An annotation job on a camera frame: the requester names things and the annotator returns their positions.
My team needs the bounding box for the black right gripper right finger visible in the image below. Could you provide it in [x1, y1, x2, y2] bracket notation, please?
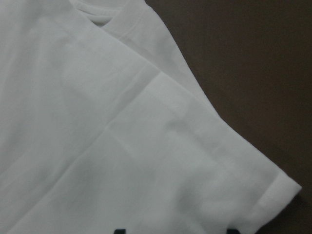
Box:
[226, 229, 239, 234]

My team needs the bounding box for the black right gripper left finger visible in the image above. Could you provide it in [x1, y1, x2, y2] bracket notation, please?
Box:
[114, 229, 126, 234]

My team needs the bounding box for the white long-sleeve printed shirt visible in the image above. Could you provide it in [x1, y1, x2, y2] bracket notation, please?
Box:
[0, 0, 301, 234]

